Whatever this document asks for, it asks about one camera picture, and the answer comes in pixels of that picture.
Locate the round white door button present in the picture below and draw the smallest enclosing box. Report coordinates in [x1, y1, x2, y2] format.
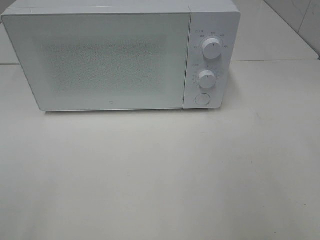
[195, 93, 211, 106]

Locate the white round knob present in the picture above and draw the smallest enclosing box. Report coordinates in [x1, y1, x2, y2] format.
[198, 70, 217, 89]
[201, 36, 222, 60]

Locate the white microwave door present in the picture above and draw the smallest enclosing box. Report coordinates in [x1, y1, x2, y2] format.
[2, 13, 190, 112]

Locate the white microwave oven body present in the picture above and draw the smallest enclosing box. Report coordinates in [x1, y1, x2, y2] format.
[1, 0, 241, 111]

